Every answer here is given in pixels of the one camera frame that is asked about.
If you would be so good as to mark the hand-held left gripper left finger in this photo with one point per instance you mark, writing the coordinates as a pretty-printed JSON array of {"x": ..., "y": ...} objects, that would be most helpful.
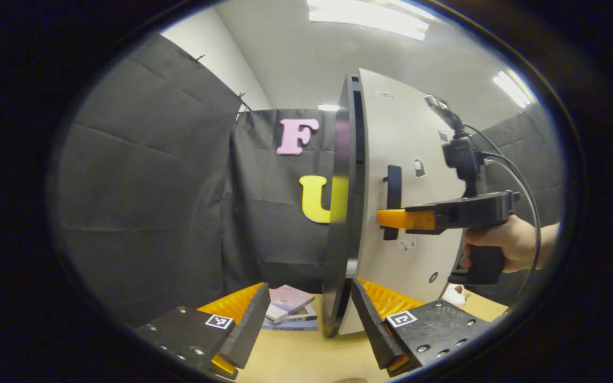
[{"x": 248, "y": 330}]

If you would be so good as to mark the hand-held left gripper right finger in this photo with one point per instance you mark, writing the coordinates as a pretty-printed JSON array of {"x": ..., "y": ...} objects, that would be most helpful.
[{"x": 373, "y": 330}]

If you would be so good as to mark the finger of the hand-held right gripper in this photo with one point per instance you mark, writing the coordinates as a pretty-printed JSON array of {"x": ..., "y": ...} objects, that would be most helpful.
[{"x": 402, "y": 219}]

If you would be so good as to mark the beige cabinet door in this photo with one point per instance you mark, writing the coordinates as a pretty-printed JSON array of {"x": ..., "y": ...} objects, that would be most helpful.
[{"x": 407, "y": 133}]

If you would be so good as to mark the blue cover book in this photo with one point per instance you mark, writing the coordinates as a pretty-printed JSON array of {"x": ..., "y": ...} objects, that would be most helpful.
[{"x": 290, "y": 325}]

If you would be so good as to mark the pink cover book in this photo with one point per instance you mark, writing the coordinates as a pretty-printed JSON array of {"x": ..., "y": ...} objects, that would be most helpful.
[{"x": 288, "y": 300}]

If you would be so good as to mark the dark spine book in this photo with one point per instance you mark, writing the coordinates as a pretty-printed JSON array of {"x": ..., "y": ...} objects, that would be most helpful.
[{"x": 306, "y": 315}]

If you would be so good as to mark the ceiling light strip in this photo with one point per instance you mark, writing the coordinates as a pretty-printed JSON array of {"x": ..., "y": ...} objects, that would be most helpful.
[
  {"x": 514, "y": 88},
  {"x": 329, "y": 107}
]

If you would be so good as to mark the black backdrop cloth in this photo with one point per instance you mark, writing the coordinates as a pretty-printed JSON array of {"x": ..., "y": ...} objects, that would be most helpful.
[{"x": 152, "y": 186}]

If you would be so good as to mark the large ceiling light panel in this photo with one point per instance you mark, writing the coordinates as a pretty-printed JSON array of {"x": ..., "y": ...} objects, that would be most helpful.
[{"x": 365, "y": 18}]

